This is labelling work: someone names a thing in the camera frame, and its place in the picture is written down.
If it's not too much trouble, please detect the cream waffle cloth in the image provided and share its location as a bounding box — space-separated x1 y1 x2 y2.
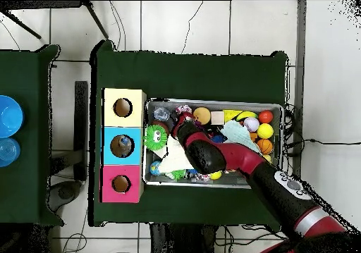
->
156 135 195 171

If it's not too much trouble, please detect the mint green waffle cloth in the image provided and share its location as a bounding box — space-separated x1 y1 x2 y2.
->
220 120 262 154

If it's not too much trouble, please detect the wooden three-hole sorting box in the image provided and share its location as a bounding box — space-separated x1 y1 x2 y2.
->
99 87 147 204

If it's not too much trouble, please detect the multicolour print fabric bundle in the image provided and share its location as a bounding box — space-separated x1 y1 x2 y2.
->
175 104 193 116

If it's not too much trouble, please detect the orange round foam disc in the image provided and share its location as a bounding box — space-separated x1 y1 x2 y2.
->
192 106 212 125

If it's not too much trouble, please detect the green puffer toy with eyes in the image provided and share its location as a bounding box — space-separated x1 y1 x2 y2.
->
142 123 170 152

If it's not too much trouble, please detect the plain wooden cube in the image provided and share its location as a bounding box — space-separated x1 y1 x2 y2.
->
210 111 226 125

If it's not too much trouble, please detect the dark green table cloth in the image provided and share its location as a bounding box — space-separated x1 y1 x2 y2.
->
89 39 289 227
0 44 64 227

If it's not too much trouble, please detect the white baseball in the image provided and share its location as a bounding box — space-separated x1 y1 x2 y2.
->
243 116 260 133

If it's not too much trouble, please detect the yellow tennis ball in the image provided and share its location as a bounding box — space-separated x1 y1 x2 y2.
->
257 123 274 140

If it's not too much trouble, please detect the orange plastic ball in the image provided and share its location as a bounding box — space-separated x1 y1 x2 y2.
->
258 109 274 124

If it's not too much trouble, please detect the orange basketball toy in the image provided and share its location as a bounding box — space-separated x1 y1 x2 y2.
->
256 138 274 156

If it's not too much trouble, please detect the black standing panel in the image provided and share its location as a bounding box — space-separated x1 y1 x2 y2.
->
73 80 90 182

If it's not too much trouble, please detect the black tripod stand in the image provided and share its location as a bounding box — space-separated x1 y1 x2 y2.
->
0 0 110 40

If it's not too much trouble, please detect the dark grey stand foot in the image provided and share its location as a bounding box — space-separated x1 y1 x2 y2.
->
49 179 84 211

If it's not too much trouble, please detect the blue plastic bowl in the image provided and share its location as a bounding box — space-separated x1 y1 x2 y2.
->
0 94 25 139

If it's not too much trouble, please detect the clear blue plastic cup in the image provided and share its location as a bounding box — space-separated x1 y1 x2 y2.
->
0 137 21 168

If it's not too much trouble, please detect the shallow wire mesh bin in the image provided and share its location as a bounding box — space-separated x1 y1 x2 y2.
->
144 99 284 190

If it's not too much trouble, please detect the black power cable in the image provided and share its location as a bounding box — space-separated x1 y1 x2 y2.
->
283 103 361 158

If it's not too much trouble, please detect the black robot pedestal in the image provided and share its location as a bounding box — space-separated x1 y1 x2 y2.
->
149 223 219 253

